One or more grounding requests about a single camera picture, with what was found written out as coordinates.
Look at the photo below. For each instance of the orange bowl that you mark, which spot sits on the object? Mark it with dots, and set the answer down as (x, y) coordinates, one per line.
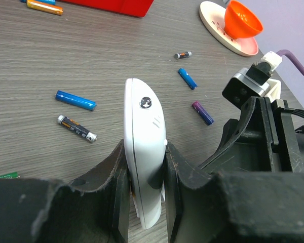
(241, 22)

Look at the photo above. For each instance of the green battery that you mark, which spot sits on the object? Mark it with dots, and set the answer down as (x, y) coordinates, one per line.
(13, 175)

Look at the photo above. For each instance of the orange battery by bin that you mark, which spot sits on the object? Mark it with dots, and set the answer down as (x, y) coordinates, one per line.
(52, 9)

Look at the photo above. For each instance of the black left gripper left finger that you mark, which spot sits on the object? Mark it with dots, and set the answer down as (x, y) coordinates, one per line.
(91, 208)

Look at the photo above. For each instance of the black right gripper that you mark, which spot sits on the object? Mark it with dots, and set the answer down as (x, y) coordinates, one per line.
(263, 139)

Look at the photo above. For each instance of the blue battery right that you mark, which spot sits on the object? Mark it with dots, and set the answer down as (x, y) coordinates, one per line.
(187, 78)

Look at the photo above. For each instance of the blue battery by bin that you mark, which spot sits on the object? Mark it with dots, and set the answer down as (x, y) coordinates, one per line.
(51, 2)

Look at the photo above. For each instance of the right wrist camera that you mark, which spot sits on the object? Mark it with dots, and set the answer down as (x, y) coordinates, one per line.
(255, 81)

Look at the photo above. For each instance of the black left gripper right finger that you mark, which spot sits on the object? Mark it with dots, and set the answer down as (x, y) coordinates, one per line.
(231, 206)

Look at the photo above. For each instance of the purple battery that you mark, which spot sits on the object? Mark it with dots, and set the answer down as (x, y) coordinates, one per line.
(203, 113)

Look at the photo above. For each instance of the white remote control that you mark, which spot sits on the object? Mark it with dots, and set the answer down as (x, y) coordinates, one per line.
(145, 144)

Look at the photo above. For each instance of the pink plate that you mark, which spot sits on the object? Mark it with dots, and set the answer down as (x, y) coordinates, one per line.
(212, 16)

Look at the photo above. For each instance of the blue battery centre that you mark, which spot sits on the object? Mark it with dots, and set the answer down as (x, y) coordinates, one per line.
(75, 100)

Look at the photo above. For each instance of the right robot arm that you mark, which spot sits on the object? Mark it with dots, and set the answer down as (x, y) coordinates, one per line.
(262, 139)

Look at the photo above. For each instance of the dark battery far right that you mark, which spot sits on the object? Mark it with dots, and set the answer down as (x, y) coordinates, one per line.
(182, 55)

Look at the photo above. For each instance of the red plastic bin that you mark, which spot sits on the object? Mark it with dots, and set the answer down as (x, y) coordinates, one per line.
(135, 8)

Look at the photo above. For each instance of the black battery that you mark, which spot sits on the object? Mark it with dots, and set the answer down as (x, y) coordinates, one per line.
(76, 128)

